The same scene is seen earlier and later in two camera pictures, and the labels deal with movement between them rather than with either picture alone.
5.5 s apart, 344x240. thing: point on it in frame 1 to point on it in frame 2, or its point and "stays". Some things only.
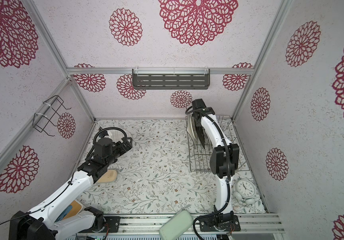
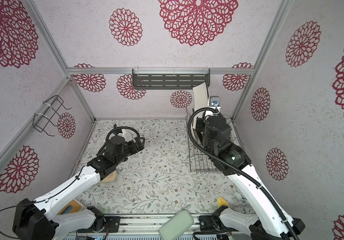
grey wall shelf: x=171 y=78 stays
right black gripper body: x=197 y=124 to x=203 y=128
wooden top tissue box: x=73 y=209 stays
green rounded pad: x=177 y=225 stays
